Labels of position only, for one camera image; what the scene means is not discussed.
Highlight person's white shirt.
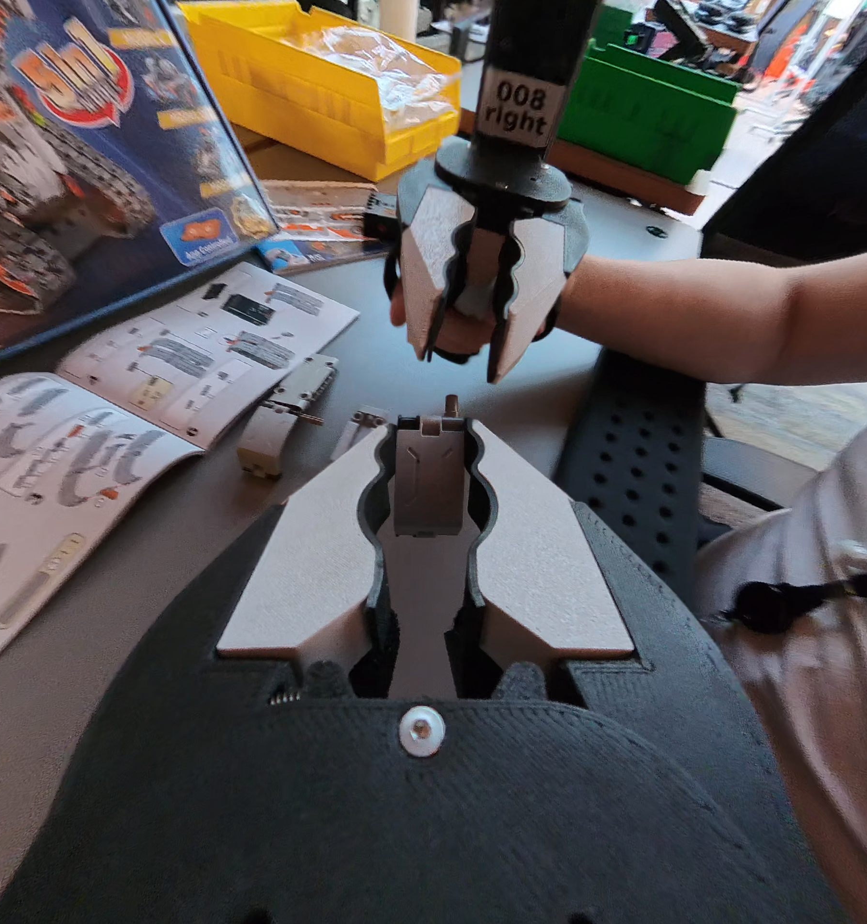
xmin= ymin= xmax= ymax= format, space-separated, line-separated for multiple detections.
xmin=693 ymin=411 xmax=867 ymax=924

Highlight black mesh office chair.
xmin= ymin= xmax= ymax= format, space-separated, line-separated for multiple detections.
xmin=700 ymin=29 xmax=867 ymax=264

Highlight black perforated chair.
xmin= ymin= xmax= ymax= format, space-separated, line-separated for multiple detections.
xmin=552 ymin=348 xmax=820 ymax=615

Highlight blue robot kit box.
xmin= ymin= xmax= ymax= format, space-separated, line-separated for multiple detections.
xmin=0 ymin=0 xmax=279 ymax=369

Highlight person's right hand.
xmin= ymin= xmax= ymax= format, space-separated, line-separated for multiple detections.
xmin=388 ymin=278 xmax=560 ymax=364

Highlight clear plastic bag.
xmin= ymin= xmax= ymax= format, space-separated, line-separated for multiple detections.
xmin=289 ymin=25 xmax=457 ymax=134

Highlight open instruction booklet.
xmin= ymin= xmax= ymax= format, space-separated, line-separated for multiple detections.
xmin=0 ymin=261 xmax=362 ymax=683

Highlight green plastic bin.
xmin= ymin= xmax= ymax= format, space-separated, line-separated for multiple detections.
xmin=592 ymin=3 xmax=661 ymax=51
xmin=556 ymin=43 xmax=743 ymax=185

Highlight yellow plastic bin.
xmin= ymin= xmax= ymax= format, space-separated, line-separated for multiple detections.
xmin=177 ymin=0 xmax=463 ymax=183

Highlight grey curved toy panel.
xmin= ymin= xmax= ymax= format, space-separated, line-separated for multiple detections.
xmin=392 ymin=393 xmax=472 ymax=541

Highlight person's right forearm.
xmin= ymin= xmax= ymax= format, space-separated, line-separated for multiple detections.
xmin=557 ymin=245 xmax=867 ymax=394

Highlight grey toy panel with holes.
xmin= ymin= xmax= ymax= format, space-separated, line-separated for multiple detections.
xmin=330 ymin=408 xmax=391 ymax=466

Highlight grey desk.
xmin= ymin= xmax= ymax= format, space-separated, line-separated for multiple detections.
xmin=0 ymin=177 xmax=705 ymax=924

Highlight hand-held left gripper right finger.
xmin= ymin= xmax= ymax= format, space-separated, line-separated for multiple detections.
xmin=448 ymin=419 xmax=635 ymax=697

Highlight brown cardboard sheet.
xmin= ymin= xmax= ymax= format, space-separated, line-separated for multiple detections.
xmin=233 ymin=124 xmax=376 ymax=187

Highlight grey joined toy panel assembly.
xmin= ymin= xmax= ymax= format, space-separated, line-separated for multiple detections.
xmin=237 ymin=354 xmax=340 ymax=483

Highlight black neck strap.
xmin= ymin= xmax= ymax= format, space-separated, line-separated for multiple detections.
xmin=722 ymin=559 xmax=867 ymax=636

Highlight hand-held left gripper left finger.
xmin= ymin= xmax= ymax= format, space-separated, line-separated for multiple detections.
xmin=215 ymin=422 xmax=405 ymax=697

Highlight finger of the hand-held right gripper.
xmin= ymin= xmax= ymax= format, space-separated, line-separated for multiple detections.
xmin=485 ymin=213 xmax=570 ymax=385
xmin=397 ymin=186 xmax=481 ymax=363

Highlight black toy battery box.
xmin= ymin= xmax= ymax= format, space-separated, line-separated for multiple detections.
xmin=363 ymin=189 xmax=405 ymax=243

